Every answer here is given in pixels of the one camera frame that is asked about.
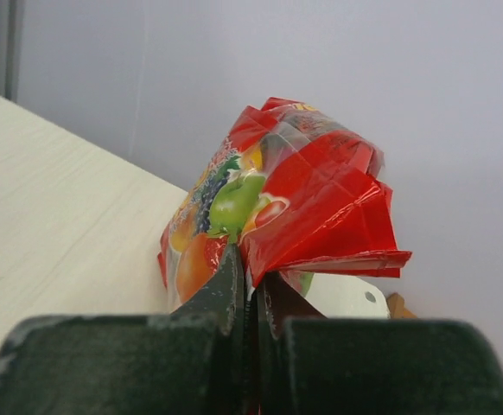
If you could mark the wooden cup rack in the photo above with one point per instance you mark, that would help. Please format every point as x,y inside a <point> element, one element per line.
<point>397,309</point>

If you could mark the white two-tier shelf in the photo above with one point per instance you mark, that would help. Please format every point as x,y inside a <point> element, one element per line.
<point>79,227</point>

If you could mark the large red candy bag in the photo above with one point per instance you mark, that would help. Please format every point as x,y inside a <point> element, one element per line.
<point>296,192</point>

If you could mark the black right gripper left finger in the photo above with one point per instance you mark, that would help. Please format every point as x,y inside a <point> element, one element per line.
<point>187,362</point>

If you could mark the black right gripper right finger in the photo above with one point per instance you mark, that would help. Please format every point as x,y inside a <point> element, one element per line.
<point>308,363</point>

